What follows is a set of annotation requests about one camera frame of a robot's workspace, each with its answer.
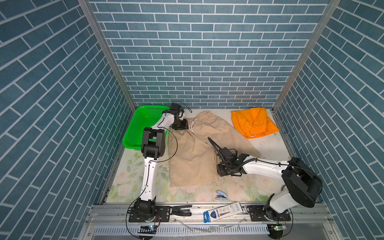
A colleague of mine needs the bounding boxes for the white vented cable duct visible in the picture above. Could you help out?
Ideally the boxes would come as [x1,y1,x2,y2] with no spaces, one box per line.
[94,224,270,237]

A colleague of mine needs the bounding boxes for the circuit board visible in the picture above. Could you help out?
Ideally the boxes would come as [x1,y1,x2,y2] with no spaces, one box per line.
[138,225,158,235]
[268,224,287,233]

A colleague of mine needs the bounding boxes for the left circuit board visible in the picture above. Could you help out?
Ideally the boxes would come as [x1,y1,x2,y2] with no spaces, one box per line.
[138,225,158,235]

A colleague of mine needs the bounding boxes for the blue white flat box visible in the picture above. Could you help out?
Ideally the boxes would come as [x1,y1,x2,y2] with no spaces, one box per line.
[203,203,243,223]

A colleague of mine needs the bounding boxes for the orange shorts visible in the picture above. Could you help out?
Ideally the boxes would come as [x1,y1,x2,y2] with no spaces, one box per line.
[231,108,280,139]

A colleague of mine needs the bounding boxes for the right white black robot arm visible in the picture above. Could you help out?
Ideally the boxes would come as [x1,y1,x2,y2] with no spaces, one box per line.
[217,148,323,221]

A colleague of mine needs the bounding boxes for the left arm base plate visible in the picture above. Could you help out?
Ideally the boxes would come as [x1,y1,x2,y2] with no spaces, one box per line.
[128,206,171,223]

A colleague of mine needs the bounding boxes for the right circuit board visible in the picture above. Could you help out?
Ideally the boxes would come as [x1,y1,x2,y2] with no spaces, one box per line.
[268,224,287,233]

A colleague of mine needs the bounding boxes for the green plastic basket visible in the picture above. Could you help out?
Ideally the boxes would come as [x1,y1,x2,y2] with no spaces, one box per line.
[123,105,169,151]

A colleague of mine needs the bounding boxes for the black pliers tool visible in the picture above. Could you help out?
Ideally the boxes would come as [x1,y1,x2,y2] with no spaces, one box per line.
[171,205,192,217]

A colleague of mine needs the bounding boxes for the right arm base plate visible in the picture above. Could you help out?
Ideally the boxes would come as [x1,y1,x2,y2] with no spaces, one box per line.
[244,205,292,222]

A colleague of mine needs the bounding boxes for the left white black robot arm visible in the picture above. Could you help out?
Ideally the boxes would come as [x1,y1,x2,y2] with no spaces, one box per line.
[133,103,188,221]

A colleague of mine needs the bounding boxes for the aluminium front rail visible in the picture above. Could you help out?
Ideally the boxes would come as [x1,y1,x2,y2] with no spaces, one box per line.
[79,202,342,240]

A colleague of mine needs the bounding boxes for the beige shorts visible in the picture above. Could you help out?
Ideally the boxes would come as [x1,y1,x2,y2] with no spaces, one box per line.
[168,112,261,187]

